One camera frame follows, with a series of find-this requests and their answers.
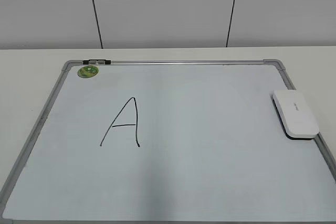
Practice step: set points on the green round magnet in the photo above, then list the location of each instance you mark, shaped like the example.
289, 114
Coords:
87, 72

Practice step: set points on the black silver pen clip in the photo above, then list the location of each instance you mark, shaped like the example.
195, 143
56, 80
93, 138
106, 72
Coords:
96, 62

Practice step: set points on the white whiteboard eraser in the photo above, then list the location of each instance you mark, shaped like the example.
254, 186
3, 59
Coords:
296, 116

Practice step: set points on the grey framed whiteboard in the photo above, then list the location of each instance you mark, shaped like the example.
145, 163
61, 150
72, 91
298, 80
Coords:
169, 141

